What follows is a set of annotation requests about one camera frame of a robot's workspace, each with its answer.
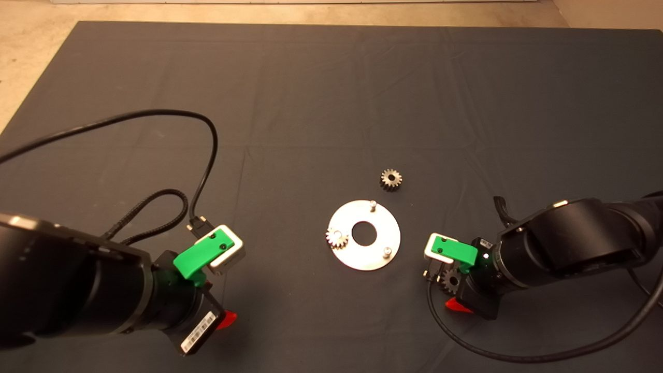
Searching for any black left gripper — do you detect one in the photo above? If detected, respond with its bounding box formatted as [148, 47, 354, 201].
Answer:
[154, 251, 238, 356]

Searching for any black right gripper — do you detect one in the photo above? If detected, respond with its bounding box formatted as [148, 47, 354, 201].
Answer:
[445, 237, 506, 320]

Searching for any small steel planetary gear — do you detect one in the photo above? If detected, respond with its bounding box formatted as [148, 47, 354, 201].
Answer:
[380, 168, 402, 192]
[326, 228, 349, 250]
[441, 269, 465, 295]

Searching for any round metal carrier plate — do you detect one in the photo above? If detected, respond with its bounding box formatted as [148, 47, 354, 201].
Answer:
[328, 199, 402, 271]

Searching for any dark grey table cloth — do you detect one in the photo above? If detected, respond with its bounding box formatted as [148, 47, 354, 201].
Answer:
[0, 21, 663, 373]

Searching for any green right camera mount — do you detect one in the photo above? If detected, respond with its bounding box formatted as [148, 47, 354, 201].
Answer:
[431, 235, 478, 274]

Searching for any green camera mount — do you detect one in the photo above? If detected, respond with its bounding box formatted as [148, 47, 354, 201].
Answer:
[431, 235, 478, 274]
[174, 231, 236, 286]

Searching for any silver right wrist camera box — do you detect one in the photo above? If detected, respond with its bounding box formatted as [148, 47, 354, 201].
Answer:
[424, 232, 459, 266]

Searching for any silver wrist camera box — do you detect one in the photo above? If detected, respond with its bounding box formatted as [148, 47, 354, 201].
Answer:
[424, 232, 459, 266]
[207, 224, 247, 276]

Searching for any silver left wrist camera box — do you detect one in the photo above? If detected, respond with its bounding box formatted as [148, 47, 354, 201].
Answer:
[207, 224, 247, 276]

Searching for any green left camera mount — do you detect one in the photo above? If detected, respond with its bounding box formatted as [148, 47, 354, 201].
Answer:
[174, 231, 236, 286]

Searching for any thin black right camera cable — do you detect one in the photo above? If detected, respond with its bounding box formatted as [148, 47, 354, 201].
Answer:
[426, 262, 663, 363]

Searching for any thin black camera cable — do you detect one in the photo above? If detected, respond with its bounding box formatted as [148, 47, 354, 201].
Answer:
[0, 109, 218, 240]
[426, 262, 663, 363]

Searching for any braided black right arm cable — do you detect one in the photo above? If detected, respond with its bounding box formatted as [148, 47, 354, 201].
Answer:
[493, 196, 518, 228]

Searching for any braided black arm cable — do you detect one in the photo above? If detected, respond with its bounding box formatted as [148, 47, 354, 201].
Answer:
[101, 189, 188, 247]
[493, 196, 518, 228]

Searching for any braided black left arm cable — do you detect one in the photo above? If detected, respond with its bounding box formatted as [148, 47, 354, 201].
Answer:
[101, 189, 188, 247]

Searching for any thin black left camera cable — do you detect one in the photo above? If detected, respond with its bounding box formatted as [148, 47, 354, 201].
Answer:
[0, 109, 218, 240]

